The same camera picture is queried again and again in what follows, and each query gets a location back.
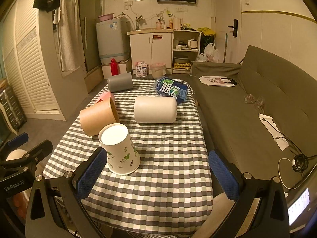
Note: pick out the grey plastic cup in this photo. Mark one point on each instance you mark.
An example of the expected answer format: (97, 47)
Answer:
(120, 82)

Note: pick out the white packaged goods bag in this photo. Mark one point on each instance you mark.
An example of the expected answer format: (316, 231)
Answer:
(141, 69)

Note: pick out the white washing machine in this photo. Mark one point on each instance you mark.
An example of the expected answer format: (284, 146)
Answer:
(113, 41)

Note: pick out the metal faucet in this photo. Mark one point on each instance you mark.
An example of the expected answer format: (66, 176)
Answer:
(137, 20)

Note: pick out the white sink cabinet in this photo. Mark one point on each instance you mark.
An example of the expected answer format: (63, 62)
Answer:
(152, 46)

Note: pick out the white cloth on sofa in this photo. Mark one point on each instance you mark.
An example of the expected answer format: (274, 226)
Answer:
(270, 125)

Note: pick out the grey-green sofa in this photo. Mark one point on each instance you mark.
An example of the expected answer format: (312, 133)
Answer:
(266, 84)

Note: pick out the blue green drink bottle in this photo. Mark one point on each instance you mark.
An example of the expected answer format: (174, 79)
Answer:
(166, 87)

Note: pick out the lit device screen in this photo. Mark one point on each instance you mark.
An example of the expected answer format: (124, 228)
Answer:
(295, 210)

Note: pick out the grey white checkered tablecloth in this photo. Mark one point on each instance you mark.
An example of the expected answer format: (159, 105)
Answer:
(170, 194)

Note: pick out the black metal storage case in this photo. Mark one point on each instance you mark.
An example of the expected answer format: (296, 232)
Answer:
(10, 107)

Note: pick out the red thermos bottle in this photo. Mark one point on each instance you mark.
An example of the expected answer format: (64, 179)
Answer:
(114, 67)

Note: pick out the brown kraft paper cup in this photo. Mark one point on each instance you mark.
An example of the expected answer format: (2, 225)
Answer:
(97, 116)

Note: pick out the white leaf-patterned paper cup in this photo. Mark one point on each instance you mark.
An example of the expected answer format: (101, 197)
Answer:
(122, 156)

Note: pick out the pink basin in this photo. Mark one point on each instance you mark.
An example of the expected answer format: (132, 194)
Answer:
(105, 17)

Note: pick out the white louvered wardrobe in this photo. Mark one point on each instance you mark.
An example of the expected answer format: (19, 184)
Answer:
(31, 60)

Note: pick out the black door handle lock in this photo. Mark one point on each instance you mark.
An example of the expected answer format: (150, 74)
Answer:
(235, 28)

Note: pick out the white plastic cup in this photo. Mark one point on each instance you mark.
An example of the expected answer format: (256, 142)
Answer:
(155, 110)

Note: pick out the small pink-lined trash bin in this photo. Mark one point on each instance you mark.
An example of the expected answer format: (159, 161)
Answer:
(157, 70)

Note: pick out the hanging white towel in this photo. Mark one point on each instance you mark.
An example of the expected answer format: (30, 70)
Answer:
(69, 36)

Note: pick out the pink faceted cup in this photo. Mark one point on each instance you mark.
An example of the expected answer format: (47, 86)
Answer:
(104, 96)

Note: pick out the yellow cloth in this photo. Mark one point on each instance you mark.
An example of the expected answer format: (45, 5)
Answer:
(206, 31)

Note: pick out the white plastic shopping bag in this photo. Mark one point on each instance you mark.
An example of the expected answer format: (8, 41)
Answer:
(210, 54)

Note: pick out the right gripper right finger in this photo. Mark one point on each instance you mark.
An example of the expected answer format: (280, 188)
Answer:
(259, 208)

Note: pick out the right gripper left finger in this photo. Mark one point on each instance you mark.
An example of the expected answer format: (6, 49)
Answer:
(43, 218)

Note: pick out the yellow egg tray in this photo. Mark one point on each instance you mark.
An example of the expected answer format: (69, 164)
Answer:
(182, 66)

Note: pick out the white open shelf unit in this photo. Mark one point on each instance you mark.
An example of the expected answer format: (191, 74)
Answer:
(186, 48)

